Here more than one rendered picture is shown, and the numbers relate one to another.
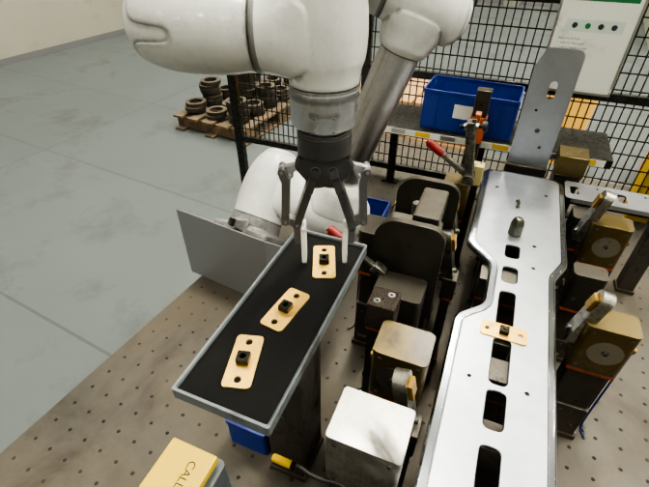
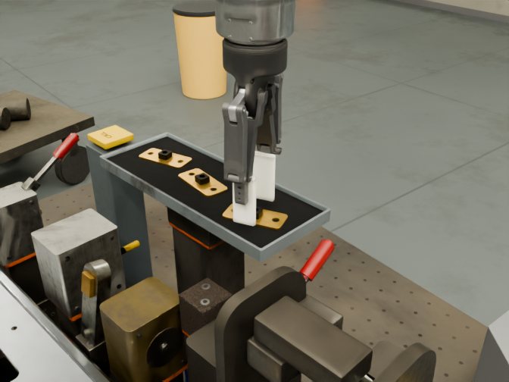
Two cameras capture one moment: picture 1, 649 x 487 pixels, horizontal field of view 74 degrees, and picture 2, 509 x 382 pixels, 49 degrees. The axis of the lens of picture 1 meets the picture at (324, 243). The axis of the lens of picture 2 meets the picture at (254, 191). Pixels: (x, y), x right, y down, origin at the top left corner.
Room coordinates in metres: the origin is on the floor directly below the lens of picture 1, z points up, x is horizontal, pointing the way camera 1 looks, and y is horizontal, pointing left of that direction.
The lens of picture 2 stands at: (0.80, -0.59, 1.57)
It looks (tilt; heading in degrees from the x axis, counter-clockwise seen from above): 30 degrees down; 112
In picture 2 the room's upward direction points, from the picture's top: straight up
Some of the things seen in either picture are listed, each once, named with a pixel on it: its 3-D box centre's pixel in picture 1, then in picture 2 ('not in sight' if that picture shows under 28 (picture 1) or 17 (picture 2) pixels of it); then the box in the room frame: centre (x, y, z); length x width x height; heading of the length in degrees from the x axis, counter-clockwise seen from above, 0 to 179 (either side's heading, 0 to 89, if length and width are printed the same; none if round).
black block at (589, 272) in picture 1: (574, 317); not in sight; (0.71, -0.61, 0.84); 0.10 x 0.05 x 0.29; 68
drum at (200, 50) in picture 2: not in sight; (202, 51); (-1.24, 3.27, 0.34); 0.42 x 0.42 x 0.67
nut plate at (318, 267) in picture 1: (324, 259); (254, 213); (0.55, 0.00, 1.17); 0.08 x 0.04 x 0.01; 0
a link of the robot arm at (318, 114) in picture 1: (324, 105); (254, 11); (0.55, 0.00, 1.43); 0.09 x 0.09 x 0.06
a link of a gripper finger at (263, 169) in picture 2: (303, 241); (263, 176); (0.55, 0.03, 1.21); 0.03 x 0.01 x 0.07; 0
